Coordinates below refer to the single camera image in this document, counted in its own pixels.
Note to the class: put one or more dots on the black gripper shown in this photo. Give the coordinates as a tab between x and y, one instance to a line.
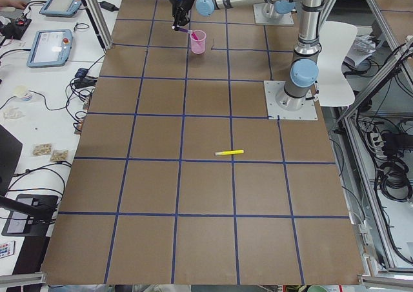
181	6

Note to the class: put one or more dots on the purple marker pen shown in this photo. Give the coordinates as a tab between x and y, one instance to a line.
184	30

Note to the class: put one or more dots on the pink mesh cup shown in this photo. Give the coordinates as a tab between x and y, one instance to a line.
199	46

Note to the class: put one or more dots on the black power adapter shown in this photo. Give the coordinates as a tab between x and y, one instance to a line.
108	6

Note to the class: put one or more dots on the upper teach pendant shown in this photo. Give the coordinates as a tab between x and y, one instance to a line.
60	8

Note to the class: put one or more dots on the teach pendant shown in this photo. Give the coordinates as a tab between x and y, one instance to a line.
50	48
60	8

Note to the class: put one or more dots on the lower teach pendant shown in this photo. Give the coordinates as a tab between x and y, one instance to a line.
50	48

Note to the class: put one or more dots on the yellow marker pen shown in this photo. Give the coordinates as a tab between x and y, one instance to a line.
229	152

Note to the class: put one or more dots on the white chair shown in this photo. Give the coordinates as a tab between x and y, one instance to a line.
336	38

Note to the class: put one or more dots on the snack bag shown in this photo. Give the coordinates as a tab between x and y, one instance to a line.
59	155
43	149

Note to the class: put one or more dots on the small remote control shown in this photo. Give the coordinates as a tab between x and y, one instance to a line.
7	249

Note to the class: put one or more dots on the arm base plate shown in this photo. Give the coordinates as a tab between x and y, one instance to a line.
277	14
282	107

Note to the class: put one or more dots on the aluminium frame post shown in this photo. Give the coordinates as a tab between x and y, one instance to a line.
95	15

